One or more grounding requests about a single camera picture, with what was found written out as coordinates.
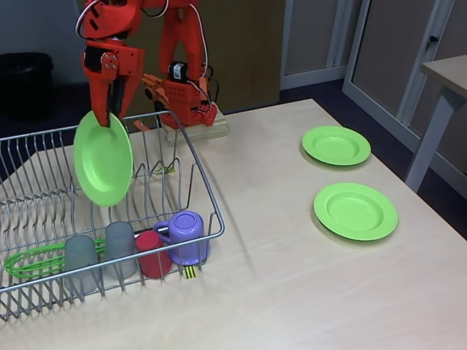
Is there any black base cable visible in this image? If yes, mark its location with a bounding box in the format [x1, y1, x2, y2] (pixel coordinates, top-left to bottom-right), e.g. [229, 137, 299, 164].
[202, 64, 221, 109]

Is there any black trash bin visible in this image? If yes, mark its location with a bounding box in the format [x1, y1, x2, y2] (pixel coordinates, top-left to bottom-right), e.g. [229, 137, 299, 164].
[0, 52, 55, 121]

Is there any wooden base block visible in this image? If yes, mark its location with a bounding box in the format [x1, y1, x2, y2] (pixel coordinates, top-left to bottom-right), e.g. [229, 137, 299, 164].
[163, 111, 231, 147]

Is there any grey cabinet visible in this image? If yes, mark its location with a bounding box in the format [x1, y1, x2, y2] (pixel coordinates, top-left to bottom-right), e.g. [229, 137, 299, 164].
[279, 0, 467, 172]

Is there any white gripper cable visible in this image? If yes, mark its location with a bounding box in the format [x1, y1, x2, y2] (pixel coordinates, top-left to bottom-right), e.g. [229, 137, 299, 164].
[75, 0, 101, 39]

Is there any grey translucent plastic cup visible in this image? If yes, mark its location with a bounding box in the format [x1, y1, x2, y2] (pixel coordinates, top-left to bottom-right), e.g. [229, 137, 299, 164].
[64, 236, 100, 294]
[104, 221, 139, 280]

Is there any orange table clamp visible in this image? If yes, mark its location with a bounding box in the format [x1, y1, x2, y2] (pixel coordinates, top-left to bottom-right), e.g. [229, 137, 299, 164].
[133, 72, 174, 132]

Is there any brown partition board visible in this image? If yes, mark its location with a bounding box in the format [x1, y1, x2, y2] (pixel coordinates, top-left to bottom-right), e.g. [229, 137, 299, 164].
[77, 0, 285, 120]

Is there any red plastic cup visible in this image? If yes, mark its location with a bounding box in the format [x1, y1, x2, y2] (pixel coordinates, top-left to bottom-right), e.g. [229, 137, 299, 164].
[135, 230, 172, 280]

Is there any purple plastic mug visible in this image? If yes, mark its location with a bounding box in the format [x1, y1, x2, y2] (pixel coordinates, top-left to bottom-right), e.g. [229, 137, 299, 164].
[152, 210, 211, 266]

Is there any green whisk with metal handle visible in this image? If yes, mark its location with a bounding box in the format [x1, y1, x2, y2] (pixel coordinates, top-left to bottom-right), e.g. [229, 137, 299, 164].
[4, 238, 109, 280]

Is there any green plastic plate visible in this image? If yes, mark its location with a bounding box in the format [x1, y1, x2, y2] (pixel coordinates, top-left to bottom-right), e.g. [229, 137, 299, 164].
[72, 110, 134, 208]
[312, 182, 399, 241]
[301, 125, 372, 167]

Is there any metal wire dish rack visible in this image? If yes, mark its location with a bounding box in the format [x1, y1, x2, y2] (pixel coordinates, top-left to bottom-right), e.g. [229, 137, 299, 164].
[0, 109, 225, 322]

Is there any beige side table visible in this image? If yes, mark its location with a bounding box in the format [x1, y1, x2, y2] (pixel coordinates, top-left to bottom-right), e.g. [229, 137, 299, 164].
[404, 54, 467, 193]

